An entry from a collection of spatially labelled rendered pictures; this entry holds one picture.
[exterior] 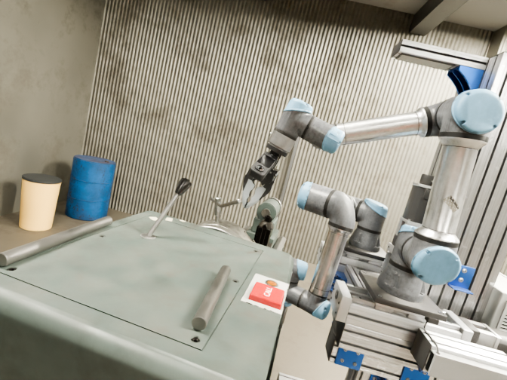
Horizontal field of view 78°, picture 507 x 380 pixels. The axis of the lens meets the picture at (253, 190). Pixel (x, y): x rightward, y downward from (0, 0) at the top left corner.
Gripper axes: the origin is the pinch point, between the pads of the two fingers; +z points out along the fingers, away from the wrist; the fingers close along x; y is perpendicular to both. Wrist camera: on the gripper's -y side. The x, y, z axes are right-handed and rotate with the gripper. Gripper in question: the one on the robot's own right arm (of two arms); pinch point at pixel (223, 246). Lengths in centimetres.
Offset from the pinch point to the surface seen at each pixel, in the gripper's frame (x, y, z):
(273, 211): 3, 88, -6
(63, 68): 77, 223, 315
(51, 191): -60, 160, 244
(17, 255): 18, -82, 12
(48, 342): 14, -90, -4
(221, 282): 19, -69, -19
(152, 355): 16, -88, -17
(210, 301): 19, -77, -19
